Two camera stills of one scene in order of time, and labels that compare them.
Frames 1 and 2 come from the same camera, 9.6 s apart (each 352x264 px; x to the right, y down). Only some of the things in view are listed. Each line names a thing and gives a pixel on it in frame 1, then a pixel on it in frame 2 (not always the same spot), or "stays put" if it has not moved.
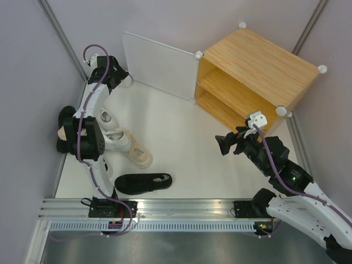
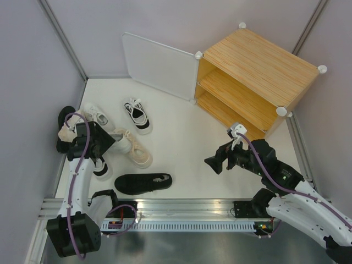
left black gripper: (116, 66) -> (106, 139)
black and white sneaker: (122, 78) -> (138, 116)
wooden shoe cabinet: (249, 72) stays put
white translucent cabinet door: (161, 66) stays put
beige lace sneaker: (138, 155) stays put
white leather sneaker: (116, 141) stays put
